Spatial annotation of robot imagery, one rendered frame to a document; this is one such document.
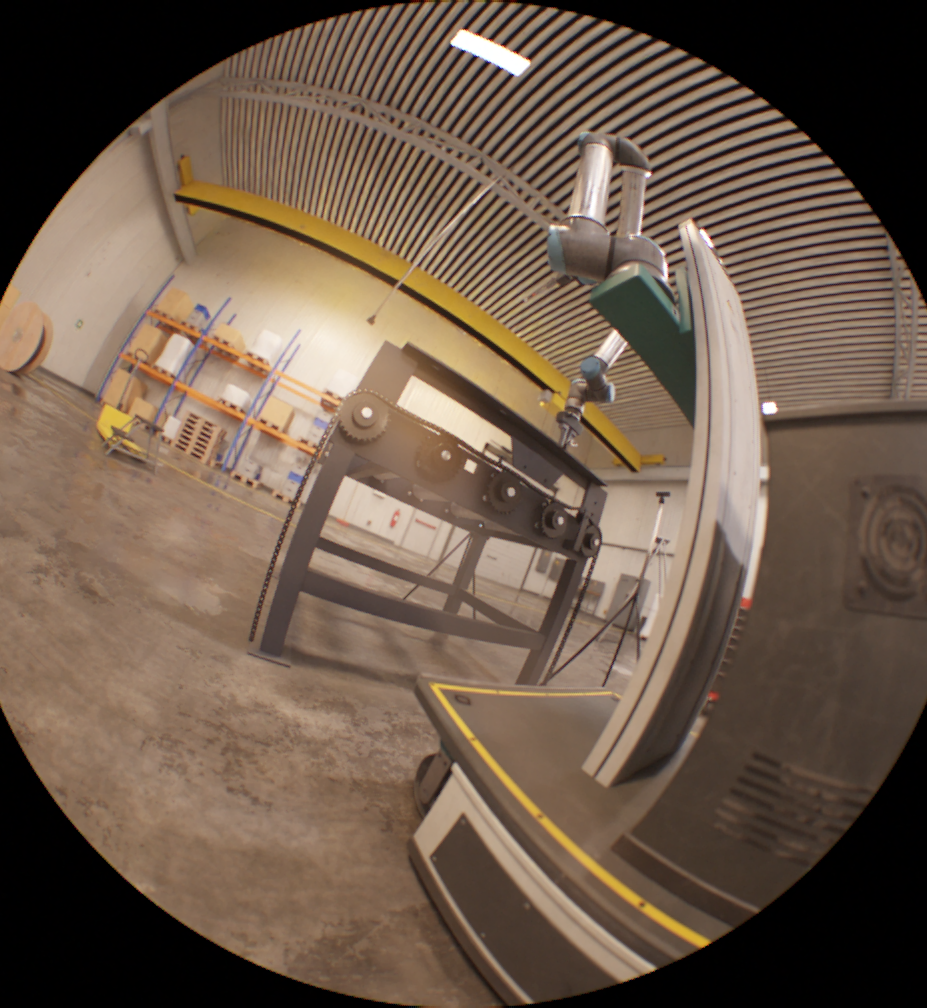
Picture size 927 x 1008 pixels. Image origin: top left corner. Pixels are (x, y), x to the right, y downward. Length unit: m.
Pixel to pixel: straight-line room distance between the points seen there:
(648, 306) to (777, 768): 0.79
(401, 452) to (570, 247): 0.83
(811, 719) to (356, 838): 0.67
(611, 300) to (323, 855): 1.22
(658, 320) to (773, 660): 0.69
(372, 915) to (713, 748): 0.52
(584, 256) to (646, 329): 0.26
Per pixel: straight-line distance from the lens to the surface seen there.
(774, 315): 10.04
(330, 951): 0.60
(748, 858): 0.39
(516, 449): 1.32
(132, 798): 0.68
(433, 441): 1.06
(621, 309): 0.79
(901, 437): 0.42
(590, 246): 0.93
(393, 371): 1.12
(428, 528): 10.84
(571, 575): 1.57
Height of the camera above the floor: 0.58
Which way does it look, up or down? 9 degrees up
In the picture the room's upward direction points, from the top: 22 degrees clockwise
